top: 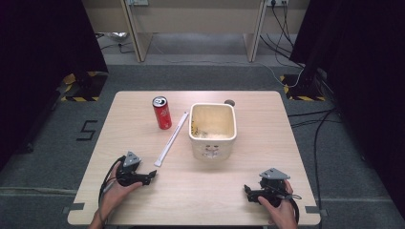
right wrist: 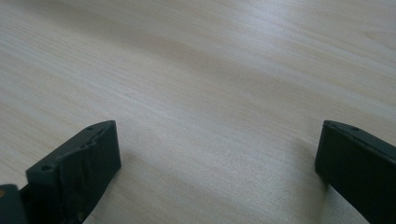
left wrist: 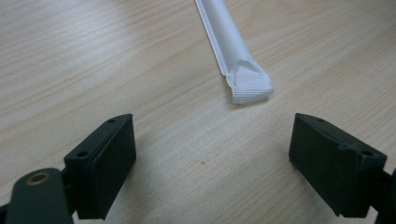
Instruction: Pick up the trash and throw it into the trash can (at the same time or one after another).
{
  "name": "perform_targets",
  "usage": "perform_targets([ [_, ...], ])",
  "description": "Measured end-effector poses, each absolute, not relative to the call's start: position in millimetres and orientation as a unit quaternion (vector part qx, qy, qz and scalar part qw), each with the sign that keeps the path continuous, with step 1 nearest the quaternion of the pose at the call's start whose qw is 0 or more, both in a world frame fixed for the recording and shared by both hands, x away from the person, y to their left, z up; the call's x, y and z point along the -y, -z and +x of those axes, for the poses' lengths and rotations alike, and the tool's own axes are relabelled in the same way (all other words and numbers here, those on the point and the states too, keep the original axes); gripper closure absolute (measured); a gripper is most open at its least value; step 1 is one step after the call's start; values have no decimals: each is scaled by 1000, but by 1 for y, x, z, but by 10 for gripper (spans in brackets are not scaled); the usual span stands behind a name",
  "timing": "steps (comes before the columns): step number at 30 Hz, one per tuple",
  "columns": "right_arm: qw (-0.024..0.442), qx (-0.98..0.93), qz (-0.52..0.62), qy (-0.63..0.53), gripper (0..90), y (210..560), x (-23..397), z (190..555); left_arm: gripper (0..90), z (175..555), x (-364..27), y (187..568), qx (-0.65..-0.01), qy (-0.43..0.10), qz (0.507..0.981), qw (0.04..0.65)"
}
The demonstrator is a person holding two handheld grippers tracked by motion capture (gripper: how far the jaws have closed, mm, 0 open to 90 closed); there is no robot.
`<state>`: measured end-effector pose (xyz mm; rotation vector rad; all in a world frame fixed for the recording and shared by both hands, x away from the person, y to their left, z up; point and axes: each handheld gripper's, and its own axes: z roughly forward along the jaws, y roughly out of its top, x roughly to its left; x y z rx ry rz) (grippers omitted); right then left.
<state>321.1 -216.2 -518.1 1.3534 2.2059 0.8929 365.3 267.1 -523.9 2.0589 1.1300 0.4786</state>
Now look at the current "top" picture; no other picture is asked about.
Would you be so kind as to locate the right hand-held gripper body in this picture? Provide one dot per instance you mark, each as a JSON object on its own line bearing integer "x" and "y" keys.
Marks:
{"x": 273, "y": 188}

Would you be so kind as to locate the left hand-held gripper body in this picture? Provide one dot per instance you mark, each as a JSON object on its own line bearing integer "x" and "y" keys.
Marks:
{"x": 128, "y": 176}

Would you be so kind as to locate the white paper-wrapped straw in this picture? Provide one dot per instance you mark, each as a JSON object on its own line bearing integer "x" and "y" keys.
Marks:
{"x": 172, "y": 140}

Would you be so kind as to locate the cream square bin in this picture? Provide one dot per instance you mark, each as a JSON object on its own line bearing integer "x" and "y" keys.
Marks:
{"x": 211, "y": 149}

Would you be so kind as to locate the red soda can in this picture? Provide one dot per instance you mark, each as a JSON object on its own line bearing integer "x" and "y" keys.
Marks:
{"x": 163, "y": 116}

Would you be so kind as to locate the person's left hand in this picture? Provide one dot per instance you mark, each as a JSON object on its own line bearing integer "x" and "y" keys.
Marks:
{"x": 115, "y": 194}

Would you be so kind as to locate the person's right hand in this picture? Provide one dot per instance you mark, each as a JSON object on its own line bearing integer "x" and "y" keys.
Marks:
{"x": 283, "y": 214}

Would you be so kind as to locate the small round dark cap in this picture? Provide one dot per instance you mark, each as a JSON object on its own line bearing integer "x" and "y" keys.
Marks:
{"x": 230, "y": 102}

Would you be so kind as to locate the stand base with hazard tape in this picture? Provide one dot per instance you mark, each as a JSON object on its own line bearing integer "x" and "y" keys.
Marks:
{"x": 83, "y": 87}
{"x": 302, "y": 89}

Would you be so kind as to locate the crumpled silver foil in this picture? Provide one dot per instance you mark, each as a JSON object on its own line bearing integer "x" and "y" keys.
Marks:
{"x": 117, "y": 36}

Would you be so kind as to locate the black curtain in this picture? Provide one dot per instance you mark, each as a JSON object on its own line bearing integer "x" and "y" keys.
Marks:
{"x": 41, "y": 63}
{"x": 366, "y": 79}

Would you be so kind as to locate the white wall socket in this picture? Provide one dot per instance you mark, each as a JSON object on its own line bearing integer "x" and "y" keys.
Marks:
{"x": 137, "y": 2}
{"x": 277, "y": 2}

